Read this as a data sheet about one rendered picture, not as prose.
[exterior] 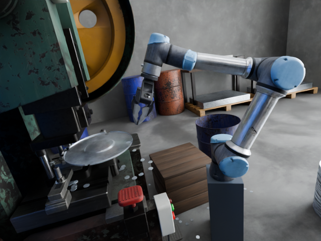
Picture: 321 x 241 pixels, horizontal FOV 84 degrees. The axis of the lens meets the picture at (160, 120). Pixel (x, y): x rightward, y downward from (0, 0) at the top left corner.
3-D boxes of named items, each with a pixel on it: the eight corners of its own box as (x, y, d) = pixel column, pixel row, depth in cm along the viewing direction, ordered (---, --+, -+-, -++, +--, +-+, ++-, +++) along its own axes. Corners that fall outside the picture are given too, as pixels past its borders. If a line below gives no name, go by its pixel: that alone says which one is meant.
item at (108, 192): (113, 150, 104) (111, 141, 102) (111, 206, 62) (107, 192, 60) (58, 163, 99) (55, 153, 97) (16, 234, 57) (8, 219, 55)
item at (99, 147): (127, 160, 64) (127, 158, 64) (49, 170, 65) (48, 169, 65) (135, 129, 92) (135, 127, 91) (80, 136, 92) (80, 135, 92)
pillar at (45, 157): (55, 175, 70) (43, 143, 66) (53, 178, 68) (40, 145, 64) (49, 176, 70) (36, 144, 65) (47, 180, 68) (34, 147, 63)
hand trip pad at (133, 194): (144, 203, 56) (140, 183, 54) (148, 218, 50) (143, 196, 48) (122, 210, 55) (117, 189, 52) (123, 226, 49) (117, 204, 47)
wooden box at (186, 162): (192, 173, 177) (189, 142, 166) (216, 198, 142) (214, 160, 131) (155, 187, 166) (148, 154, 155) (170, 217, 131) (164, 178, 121)
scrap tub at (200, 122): (225, 149, 211) (224, 111, 196) (250, 169, 172) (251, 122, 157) (192, 158, 203) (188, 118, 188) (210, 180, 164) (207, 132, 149)
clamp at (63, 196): (78, 178, 71) (70, 155, 68) (67, 209, 56) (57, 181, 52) (62, 181, 70) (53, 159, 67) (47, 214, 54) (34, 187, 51)
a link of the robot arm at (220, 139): (230, 151, 103) (229, 129, 99) (238, 164, 91) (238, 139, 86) (208, 153, 104) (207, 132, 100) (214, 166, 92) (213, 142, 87)
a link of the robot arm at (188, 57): (195, 52, 76) (170, 45, 75) (199, 51, 65) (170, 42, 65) (188, 71, 78) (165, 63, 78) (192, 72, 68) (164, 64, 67)
